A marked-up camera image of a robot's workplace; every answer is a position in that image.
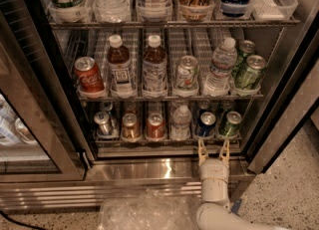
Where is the orange-brown can bottom shelf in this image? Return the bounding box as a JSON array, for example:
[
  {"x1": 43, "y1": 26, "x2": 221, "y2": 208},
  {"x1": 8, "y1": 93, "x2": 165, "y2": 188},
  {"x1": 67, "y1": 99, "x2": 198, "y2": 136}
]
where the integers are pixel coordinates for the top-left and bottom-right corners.
[{"x1": 122, "y1": 114, "x2": 141, "y2": 139}]

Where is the green can bottom shelf rear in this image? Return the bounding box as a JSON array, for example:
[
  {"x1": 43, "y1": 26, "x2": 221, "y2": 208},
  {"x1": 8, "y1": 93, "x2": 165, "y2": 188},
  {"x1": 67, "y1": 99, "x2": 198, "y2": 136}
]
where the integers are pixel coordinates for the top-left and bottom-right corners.
[{"x1": 216, "y1": 100, "x2": 235, "y2": 119}]

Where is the glass fridge door left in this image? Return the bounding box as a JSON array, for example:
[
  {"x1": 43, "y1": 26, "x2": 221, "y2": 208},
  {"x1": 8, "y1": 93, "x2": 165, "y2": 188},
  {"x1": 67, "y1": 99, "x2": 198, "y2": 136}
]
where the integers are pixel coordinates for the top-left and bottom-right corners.
[{"x1": 0, "y1": 13, "x2": 85, "y2": 183}]

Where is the middle wire shelf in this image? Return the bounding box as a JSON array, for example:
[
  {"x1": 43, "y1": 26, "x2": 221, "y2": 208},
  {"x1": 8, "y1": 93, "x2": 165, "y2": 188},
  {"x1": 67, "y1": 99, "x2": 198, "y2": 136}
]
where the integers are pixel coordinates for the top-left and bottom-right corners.
[{"x1": 79, "y1": 94, "x2": 264, "y2": 102}]

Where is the blue pepsi can front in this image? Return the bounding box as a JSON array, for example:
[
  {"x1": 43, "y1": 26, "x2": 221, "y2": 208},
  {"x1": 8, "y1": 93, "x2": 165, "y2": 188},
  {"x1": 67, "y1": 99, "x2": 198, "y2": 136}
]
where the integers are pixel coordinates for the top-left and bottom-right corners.
[{"x1": 194, "y1": 112, "x2": 216, "y2": 136}]

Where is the water bottle middle shelf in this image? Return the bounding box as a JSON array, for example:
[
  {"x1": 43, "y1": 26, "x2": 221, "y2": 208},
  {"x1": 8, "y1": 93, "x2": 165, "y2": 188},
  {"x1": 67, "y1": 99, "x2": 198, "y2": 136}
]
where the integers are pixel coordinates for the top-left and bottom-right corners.
[{"x1": 202, "y1": 37, "x2": 237, "y2": 96}]

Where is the white 7up can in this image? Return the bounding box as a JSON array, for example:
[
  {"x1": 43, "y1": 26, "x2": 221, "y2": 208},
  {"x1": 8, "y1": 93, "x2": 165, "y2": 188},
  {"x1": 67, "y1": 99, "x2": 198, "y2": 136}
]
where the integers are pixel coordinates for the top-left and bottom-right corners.
[{"x1": 175, "y1": 56, "x2": 198, "y2": 91}]

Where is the wire shelf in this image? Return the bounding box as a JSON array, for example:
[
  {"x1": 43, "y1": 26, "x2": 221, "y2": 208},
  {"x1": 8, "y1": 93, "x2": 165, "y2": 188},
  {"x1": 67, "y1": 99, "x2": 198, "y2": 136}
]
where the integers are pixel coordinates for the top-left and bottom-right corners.
[
  {"x1": 94, "y1": 133, "x2": 243, "y2": 148},
  {"x1": 79, "y1": 94, "x2": 264, "y2": 102},
  {"x1": 50, "y1": 18, "x2": 300, "y2": 30}
]

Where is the green can bottom shelf front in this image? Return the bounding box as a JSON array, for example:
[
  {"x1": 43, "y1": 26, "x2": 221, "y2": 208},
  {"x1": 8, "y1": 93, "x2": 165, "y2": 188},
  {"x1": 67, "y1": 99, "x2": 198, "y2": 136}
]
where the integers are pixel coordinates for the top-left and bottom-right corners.
[{"x1": 218, "y1": 111, "x2": 242, "y2": 137}]

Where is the silver can bottom shelf front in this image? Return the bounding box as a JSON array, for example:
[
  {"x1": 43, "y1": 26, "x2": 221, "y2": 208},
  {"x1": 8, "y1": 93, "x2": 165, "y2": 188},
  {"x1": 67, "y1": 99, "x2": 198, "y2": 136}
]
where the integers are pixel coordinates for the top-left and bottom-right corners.
[{"x1": 94, "y1": 112, "x2": 113, "y2": 135}]

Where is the bottom wire shelf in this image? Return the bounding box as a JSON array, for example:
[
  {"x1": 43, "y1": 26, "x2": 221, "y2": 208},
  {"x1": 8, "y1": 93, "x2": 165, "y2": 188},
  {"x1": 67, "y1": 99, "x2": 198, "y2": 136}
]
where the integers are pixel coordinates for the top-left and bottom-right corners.
[{"x1": 94, "y1": 133, "x2": 243, "y2": 148}]

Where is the top wire shelf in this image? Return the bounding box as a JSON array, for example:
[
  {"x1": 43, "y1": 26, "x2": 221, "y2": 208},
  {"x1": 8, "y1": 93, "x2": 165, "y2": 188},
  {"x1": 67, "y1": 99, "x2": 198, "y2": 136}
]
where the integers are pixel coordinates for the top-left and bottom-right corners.
[{"x1": 50, "y1": 18, "x2": 300, "y2": 30}]

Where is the green can middle shelf rear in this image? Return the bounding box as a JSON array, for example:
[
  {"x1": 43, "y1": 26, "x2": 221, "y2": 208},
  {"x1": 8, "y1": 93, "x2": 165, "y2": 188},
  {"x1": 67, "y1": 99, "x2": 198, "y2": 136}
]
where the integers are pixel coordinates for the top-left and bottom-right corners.
[{"x1": 231, "y1": 40, "x2": 256, "y2": 77}]

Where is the left iced tea bottle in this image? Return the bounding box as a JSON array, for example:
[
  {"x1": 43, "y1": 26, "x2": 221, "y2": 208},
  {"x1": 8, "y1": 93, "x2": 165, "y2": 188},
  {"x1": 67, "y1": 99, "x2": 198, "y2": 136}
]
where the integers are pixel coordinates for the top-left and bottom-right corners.
[{"x1": 107, "y1": 34, "x2": 136, "y2": 93}]

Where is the silver can bottom shelf rear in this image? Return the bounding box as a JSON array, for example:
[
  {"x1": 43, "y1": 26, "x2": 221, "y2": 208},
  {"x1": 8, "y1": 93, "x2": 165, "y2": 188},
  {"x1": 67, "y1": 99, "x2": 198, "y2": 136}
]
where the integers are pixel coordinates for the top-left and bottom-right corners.
[{"x1": 100, "y1": 102, "x2": 118, "y2": 127}]

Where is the empty clear plastic tray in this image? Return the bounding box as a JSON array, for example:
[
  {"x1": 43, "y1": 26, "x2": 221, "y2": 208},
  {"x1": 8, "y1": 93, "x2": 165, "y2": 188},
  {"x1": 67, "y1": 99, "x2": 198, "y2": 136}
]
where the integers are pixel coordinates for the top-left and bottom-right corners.
[{"x1": 253, "y1": 0, "x2": 298, "y2": 21}]

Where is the steel fridge door right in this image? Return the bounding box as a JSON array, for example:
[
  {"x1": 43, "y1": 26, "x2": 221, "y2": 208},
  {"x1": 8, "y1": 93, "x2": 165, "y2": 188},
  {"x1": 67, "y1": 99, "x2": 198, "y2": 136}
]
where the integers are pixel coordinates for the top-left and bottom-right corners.
[{"x1": 242, "y1": 0, "x2": 319, "y2": 174}]

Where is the green can shelf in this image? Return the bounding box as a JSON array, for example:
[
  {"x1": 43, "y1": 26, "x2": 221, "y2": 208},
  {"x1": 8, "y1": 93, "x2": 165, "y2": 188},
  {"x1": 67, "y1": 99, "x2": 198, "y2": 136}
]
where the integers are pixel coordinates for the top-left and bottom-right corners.
[
  {"x1": 231, "y1": 40, "x2": 256, "y2": 77},
  {"x1": 216, "y1": 100, "x2": 235, "y2": 119},
  {"x1": 234, "y1": 55, "x2": 266, "y2": 90},
  {"x1": 218, "y1": 111, "x2": 242, "y2": 137}
]

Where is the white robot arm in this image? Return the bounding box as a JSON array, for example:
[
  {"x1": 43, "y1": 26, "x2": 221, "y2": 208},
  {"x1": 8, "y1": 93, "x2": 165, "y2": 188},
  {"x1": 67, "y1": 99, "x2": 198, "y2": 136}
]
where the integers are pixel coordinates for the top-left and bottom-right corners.
[{"x1": 196, "y1": 138, "x2": 288, "y2": 230}]

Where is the black cable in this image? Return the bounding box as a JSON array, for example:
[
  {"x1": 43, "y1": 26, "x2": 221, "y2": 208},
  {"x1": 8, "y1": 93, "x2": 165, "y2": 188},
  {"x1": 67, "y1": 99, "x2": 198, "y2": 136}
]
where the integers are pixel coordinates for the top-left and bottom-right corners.
[{"x1": 0, "y1": 209, "x2": 48, "y2": 230}]

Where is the red can bottom shelf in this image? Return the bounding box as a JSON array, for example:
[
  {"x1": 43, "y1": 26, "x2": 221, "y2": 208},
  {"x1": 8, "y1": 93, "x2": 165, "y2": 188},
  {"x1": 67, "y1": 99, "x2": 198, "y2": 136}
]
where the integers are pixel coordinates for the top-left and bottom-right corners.
[{"x1": 147, "y1": 113, "x2": 164, "y2": 138}]

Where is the right iced tea bottle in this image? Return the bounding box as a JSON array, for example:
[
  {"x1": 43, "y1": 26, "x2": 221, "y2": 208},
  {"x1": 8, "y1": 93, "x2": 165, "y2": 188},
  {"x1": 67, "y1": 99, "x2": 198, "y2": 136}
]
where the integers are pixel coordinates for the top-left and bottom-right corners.
[{"x1": 143, "y1": 35, "x2": 167, "y2": 93}]

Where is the red coca-cola can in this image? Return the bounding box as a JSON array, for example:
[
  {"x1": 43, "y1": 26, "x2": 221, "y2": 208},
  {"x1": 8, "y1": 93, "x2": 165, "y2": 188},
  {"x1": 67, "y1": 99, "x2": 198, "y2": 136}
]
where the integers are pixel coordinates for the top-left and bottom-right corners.
[{"x1": 74, "y1": 57, "x2": 105, "y2": 93}]

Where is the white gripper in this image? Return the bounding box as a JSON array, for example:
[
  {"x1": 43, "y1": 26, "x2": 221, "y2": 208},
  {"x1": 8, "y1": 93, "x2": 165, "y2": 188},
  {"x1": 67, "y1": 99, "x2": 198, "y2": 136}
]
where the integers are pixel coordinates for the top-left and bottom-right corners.
[{"x1": 197, "y1": 138, "x2": 230, "y2": 204}]

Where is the silver can shelf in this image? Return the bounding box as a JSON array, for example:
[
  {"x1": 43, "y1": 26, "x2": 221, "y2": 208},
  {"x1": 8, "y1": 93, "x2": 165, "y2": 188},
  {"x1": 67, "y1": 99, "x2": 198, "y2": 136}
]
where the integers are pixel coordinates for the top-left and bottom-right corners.
[
  {"x1": 100, "y1": 102, "x2": 118, "y2": 127},
  {"x1": 94, "y1": 112, "x2": 113, "y2": 135}
]

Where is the green can middle shelf front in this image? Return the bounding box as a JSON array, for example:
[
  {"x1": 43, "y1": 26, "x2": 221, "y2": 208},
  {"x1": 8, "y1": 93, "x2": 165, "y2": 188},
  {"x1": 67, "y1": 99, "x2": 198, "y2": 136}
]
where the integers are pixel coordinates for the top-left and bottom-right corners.
[{"x1": 234, "y1": 55, "x2": 266, "y2": 90}]

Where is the iced tea bottle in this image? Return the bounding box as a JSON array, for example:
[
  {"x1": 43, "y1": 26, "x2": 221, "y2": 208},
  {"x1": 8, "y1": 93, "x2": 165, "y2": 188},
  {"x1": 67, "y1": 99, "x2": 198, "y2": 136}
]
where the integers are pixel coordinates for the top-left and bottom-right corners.
[
  {"x1": 107, "y1": 34, "x2": 136, "y2": 93},
  {"x1": 143, "y1": 35, "x2": 167, "y2": 93}
]

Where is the clear plastic bag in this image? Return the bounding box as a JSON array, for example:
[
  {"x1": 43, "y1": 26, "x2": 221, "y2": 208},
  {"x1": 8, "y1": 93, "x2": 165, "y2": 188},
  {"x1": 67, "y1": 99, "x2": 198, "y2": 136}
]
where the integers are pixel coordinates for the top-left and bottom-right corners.
[{"x1": 97, "y1": 190, "x2": 201, "y2": 230}]

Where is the small water bottle bottom shelf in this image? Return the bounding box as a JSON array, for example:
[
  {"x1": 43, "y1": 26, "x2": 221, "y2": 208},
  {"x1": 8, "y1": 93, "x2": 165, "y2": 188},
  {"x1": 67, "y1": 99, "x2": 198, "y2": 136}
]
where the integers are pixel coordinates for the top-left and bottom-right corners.
[{"x1": 171, "y1": 105, "x2": 192, "y2": 140}]

